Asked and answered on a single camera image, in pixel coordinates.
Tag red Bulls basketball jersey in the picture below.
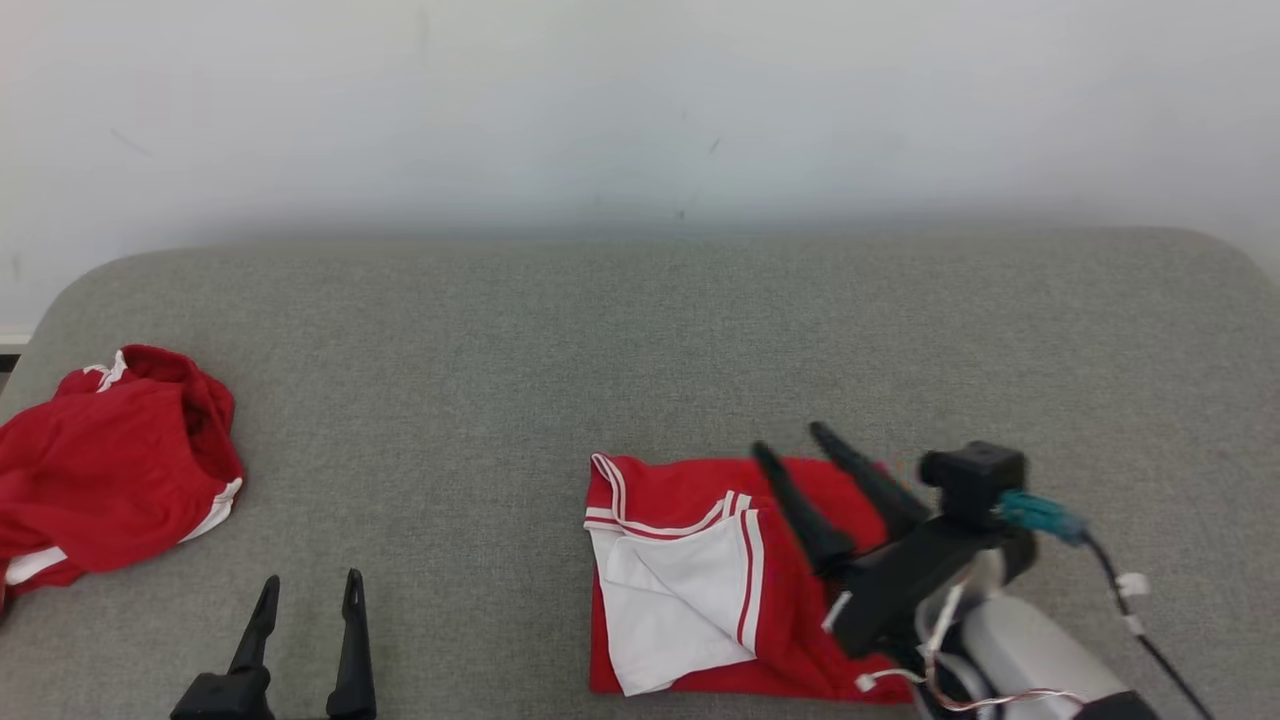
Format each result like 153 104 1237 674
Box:
584 452 917 703

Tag right black cable teal plug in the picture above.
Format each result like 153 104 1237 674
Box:
998 488 1216 720

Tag right thin red white wires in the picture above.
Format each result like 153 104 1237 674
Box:
822 560 1086 716

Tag red shorts with elastic waistband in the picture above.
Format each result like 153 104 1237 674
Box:
0 344 245 613

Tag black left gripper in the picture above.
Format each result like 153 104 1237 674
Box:
170 567 378 720

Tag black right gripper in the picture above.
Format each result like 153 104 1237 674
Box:
749 420 1038 660

